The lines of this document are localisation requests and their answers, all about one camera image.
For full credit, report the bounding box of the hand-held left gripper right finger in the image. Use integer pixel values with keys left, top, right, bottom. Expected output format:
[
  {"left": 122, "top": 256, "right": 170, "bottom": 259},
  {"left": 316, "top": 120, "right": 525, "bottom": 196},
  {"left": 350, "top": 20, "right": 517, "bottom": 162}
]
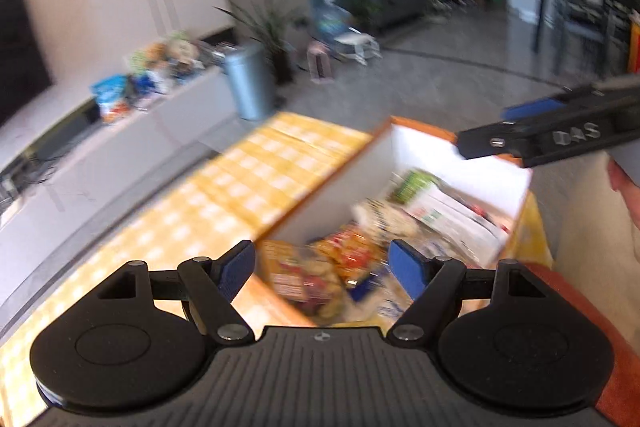
[{"left": 387, "top": 238, "right": 546, "bottom": 344}]

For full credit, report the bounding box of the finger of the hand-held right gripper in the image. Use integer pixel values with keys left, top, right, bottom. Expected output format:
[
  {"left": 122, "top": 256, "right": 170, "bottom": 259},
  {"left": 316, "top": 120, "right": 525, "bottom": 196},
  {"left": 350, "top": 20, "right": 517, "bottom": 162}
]
[
  {"left": 501, "top": 75, "right": 640, "bottom": 122},
  {"left": 457, "top": 119, "right": 542, "bottom": 164}
]

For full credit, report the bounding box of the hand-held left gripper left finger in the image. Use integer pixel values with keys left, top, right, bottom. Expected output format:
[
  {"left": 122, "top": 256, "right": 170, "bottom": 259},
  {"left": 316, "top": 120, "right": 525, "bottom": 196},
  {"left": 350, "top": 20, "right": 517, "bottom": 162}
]
[{"left": 97, "top": 239, "right": 257, "bottom": 347}]

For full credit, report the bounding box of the colourful puffed snack bag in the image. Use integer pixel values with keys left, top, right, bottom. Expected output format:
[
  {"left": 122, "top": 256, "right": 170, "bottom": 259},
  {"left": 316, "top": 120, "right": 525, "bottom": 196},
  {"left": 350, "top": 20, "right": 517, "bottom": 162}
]
[{"left": 310, "top": 229, "right": 389, "bottom": 289}]

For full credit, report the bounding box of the mixed vegetable chips bag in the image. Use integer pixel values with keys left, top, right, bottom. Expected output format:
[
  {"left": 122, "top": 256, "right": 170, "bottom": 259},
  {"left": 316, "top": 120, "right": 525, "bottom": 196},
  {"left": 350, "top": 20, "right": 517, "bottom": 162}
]
[{"left": 264, "top": 239, "right": 347, "bottom": 324}]

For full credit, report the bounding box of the white pouch with green label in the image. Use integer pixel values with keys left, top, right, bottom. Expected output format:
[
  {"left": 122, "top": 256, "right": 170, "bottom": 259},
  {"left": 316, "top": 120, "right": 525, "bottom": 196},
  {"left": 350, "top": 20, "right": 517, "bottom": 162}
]
[{"left": 404, "top": 186, "right": 512, "bottom": 269}]

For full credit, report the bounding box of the green raisin bag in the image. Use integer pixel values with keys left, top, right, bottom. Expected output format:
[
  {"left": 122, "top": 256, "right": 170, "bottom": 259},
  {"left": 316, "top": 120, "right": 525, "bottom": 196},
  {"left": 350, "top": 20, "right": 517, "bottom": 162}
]
[{"left": 389, "top": 169, "right": 442, "bottom": 208}]

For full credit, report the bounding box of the orange cardboard box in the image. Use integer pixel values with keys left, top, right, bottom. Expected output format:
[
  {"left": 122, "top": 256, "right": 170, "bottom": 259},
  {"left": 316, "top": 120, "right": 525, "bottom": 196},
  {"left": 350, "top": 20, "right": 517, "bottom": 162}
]
[{"left": 252, "top": 115, "right": 535, "bottom": 331}]

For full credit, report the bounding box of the person's right hand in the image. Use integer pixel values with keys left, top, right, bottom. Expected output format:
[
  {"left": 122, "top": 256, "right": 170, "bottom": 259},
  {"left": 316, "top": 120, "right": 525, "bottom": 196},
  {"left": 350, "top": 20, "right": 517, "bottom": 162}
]
[{"left": 608, "top": 157, "right": 640, "bottom": 229}]

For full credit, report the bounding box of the yellow checked tablecloth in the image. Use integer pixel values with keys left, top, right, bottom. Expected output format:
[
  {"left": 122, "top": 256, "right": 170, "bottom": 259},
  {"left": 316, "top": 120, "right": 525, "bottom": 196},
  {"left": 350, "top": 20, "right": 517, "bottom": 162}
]
[{"left": 0, "top": 111, "right": 557, "bottom": 427}]

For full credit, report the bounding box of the white marble television console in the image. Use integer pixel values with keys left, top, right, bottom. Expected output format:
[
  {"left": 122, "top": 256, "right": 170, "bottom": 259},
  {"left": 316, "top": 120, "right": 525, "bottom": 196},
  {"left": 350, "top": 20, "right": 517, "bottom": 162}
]
[{"left": 0, "top": 61, "right": 242, "bottom": 260}]

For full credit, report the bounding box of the white round stool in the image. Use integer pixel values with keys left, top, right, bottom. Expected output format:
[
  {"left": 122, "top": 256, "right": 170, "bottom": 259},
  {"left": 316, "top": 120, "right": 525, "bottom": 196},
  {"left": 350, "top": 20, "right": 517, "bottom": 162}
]
[{"left": 333, "top": 31, "right": 384, "bottom": 66}]

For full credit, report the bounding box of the pink white heater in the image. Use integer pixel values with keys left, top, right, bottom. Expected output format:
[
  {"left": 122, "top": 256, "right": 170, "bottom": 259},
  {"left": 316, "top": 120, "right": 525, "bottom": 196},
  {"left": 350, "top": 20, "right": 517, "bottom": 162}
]
[{"left": 305, "top": 44, "right": 338, "bottom": 86}]

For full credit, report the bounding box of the blue-grey trash bin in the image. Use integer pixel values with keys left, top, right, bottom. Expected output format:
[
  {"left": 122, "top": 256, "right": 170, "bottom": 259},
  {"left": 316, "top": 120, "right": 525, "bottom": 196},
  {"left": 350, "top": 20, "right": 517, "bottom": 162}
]
[{"left": 223, "top": 44, "right": 277, "bottom": 122}]

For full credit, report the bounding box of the red round cushion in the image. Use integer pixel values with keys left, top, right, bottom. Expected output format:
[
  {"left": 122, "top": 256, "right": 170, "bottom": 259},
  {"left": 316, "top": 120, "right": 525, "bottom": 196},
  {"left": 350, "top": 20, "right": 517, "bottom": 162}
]
[{"left": 524, "top": 262, "right": 640, "bottom": 427}]

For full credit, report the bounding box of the blue water jug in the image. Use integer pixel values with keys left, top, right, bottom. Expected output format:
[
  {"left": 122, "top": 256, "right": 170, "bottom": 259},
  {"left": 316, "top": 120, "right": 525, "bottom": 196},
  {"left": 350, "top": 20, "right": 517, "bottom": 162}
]
[{"left": 313, "top": 0, "right": 354, "bottom": 46}]

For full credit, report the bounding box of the blue snack bag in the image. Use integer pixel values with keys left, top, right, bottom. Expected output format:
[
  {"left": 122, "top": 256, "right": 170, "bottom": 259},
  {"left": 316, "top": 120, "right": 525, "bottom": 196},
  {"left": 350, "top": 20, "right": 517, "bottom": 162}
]
[{"left": 91, "top": 74, "right": 133, "bottom": 124}]

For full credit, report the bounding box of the teddy bear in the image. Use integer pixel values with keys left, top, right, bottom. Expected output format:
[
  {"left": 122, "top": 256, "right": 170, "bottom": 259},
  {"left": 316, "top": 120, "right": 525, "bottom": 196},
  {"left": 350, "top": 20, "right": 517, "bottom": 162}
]
[{"left": 147, "top": 41, "right": 173, "bottom": 75}]

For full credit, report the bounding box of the long-leaf potted plant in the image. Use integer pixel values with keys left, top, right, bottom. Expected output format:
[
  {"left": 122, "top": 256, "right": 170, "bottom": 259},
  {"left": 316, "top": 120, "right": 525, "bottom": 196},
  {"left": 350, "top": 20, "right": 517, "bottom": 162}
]
[{"left": 214, "top": 0, "right": 307, "bottom": 86}]

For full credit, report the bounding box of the black television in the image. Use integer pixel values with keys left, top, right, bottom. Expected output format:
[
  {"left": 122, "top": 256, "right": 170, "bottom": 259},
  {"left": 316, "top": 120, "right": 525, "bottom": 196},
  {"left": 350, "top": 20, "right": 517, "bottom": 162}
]
[{"left": 0, "top": 0, "right": 54, "bottom": 128}]

